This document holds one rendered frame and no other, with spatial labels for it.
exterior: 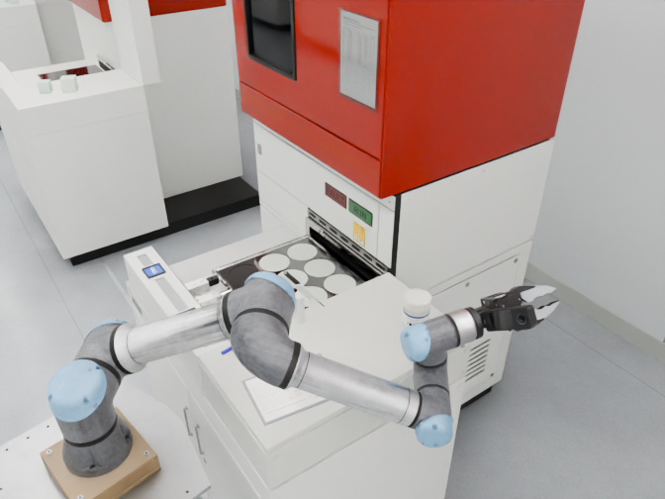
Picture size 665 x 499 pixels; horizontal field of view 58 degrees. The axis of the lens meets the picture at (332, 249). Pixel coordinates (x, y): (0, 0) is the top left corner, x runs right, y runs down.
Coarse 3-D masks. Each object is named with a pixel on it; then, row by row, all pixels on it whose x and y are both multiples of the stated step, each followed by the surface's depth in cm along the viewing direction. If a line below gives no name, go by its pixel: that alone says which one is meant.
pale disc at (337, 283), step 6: (330, 276) 189; (336, 276) 189; (342, 276) 189; (348, 276) 189; (324, 282) 186; (330, 282) 186; (336, 282) 186; (342, 282) 186; (348, 282) 186; (354, 282) 186; (330, 288) 184; (336, 288) 184; (342, 288) 184; (348, 288) 184
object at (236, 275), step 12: (300, 240) 206; (276, 252) 200; (324, 252) 200; (240, 264) 194; (252, 264) 194; (300, 264) 194; (336, 264) 194; (228, 276) 189; (240, 276) 189; (312, 276) 189; (324, 276) 189; (324, 288) 184
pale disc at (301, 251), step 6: (294, 246) 203; (300, 246) 203; (306, 246) 203; (312, 246) 203; (288, 252) 200; (294, 252) 200; (300, 252) 200; (306, 252) 200; (312, 252) 200; (294, 258) 197; (300, 258) 197; (306, 258) 197
